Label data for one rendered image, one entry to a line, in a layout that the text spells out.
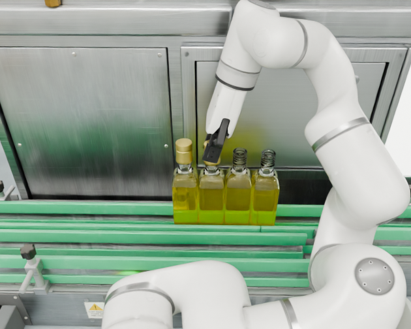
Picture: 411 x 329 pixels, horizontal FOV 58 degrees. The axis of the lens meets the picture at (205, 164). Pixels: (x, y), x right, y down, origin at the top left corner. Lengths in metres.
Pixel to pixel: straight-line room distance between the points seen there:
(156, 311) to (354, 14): 0.65
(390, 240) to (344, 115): 0.49
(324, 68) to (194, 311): 0.42
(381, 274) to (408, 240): 0.52
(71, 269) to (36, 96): 0.41
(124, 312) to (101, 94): 0.55
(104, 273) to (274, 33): 0.58
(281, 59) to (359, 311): 0.34
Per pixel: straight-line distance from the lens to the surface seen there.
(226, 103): 0.66
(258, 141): 0.91
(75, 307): 0.93
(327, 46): 0.64
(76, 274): 0.87
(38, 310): 0.97
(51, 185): 1.11
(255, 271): 0.81
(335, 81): 0.62
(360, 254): 0.48
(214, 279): 0.51
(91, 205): 0.94
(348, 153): 0.52
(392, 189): 0.52
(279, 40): 0.56
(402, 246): 0.99
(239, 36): 0.63
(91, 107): 0.94
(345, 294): 0.47
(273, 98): 0.86
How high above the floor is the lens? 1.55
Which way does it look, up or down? 35 degrees down
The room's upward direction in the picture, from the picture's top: straight up
